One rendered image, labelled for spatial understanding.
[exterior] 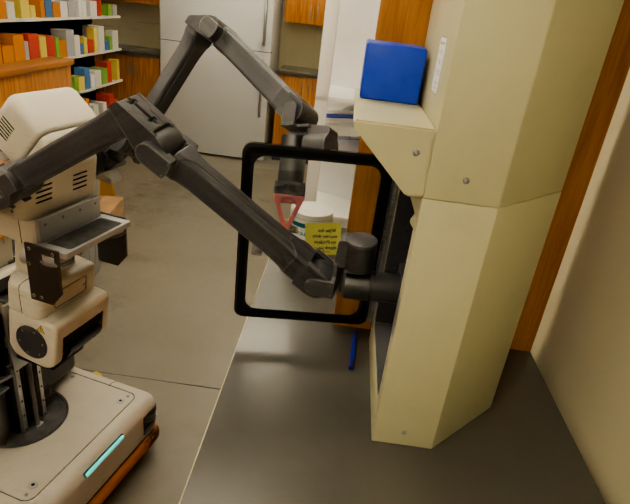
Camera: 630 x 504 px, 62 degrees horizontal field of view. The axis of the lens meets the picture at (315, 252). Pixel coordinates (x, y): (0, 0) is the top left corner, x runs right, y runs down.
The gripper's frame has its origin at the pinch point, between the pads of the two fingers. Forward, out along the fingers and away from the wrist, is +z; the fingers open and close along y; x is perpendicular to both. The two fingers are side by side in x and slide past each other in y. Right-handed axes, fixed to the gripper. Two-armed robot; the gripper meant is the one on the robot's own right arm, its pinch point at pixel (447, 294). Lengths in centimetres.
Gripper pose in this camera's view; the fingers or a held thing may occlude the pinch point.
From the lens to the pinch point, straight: 102.3
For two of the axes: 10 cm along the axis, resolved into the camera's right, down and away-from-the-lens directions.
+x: -0.8, 9.0, 4.2
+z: 9.9, 1.0, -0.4
